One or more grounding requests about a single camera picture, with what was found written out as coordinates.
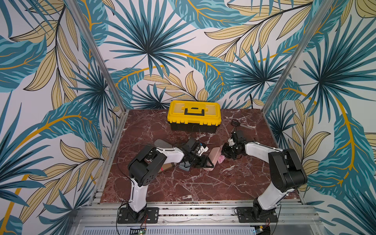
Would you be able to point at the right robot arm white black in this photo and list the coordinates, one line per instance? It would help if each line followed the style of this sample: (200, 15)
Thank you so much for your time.
(286, 170)

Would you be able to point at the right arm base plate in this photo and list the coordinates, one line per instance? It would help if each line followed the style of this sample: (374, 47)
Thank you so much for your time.
(255, 215)

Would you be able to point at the metal frame post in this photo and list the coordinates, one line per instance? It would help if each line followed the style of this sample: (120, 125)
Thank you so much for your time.
(312, 27)
(84, 27)

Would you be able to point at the yellow black toolbox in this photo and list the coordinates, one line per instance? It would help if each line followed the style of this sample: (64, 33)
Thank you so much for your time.
(194, 116)

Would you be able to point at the pink cloth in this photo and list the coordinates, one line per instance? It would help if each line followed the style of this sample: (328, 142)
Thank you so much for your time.
(221, 159)

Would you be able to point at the left metal frame post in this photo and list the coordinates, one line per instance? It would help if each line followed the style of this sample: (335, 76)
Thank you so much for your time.
(84, 27)

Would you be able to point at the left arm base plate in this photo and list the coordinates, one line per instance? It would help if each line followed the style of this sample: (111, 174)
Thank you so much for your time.
(127, 216)

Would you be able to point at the brown case with red band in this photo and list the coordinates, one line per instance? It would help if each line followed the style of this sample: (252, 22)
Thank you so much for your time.
(167, 166)

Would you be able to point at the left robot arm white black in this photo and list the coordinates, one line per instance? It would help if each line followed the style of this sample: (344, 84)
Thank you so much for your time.
(146, 165)

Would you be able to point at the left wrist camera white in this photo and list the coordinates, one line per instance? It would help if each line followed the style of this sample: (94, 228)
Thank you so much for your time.
(201, 149)

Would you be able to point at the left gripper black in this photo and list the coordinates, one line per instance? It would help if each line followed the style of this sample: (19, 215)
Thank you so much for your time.
(201, 164)

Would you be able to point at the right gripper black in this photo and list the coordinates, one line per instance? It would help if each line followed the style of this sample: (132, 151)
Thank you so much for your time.
(230, 151)

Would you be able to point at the aluminium front rail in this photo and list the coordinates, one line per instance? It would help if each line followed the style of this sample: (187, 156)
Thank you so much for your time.
(198, 218)

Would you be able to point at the grey oval eyeglass case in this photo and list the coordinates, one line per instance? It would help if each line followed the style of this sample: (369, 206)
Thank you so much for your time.
(162, 144)

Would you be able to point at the right metal frame post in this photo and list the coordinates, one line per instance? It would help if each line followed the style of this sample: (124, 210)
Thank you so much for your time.
(312, 27)

